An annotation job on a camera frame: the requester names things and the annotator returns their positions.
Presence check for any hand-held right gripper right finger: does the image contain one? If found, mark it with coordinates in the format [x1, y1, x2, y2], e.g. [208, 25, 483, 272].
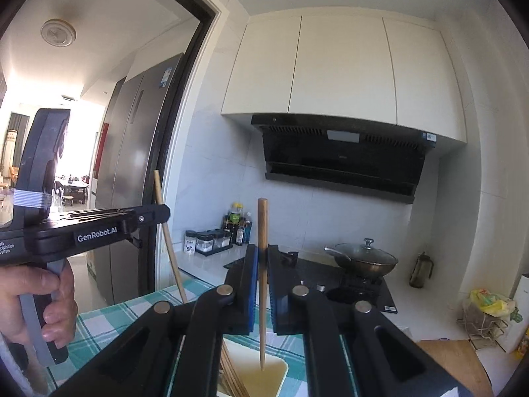
[266, 244, 472, 397]

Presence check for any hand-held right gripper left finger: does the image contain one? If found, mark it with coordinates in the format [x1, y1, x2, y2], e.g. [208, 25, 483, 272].
[50, 243, 260, 397]

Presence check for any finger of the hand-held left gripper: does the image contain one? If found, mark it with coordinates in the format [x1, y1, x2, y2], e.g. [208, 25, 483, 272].
[50, 204, 171, 225]

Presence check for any white ribbed utensil holder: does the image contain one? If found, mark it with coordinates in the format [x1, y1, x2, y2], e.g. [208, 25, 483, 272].
[215, 336, 289, 397]

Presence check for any person's left hand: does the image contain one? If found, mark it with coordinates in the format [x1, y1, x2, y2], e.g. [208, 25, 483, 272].
[0, 261, 79, 350]

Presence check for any dining table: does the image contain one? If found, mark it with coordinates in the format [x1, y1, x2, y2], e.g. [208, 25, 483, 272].
[54, 176, 91, 206]

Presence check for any grey steel refrigerator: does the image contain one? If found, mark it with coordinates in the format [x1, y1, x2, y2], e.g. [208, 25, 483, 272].
[92, 52, 184, 304]

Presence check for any yellow cap sauce bottle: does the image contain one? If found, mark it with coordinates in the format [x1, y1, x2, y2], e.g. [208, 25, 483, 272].
[228, 202, 244, 244]

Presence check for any red panel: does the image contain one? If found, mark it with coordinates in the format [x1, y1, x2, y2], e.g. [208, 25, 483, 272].
[92, 123, 110, 183]

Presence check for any glass wok lid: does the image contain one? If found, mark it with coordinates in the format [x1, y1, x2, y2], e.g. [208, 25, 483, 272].
[335, 238, 397, 266]

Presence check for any black gas stove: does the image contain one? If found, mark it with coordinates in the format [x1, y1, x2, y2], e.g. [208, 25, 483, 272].
[223, 250, 397, 314]

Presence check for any dark wok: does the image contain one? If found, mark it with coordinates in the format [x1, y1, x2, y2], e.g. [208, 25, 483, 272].
[324, 238, 398, 278]

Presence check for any teal checkered tablecloth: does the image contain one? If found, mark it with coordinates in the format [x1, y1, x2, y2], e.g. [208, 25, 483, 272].
[45, 277, 360, 397]

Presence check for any black range hood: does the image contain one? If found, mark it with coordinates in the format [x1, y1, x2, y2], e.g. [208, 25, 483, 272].
[251, 113, 438, 204]

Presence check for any round ceiling light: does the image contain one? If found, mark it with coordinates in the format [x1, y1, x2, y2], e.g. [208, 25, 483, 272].
[40, 19, 77, 47]

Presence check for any yellow plastic bag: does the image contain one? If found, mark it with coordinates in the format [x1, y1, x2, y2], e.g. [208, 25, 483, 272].
[468, 288, 517, 317]

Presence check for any dark door frame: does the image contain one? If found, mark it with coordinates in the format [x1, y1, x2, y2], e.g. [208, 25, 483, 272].
[136, 0, 224, 298]

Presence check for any metal wire rack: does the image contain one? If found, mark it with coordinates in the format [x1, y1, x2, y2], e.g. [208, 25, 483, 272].
[457, 298, 509, 350]

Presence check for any white wall cabinet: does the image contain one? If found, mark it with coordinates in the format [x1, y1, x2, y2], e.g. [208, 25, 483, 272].
[221, 14, 468, 158]

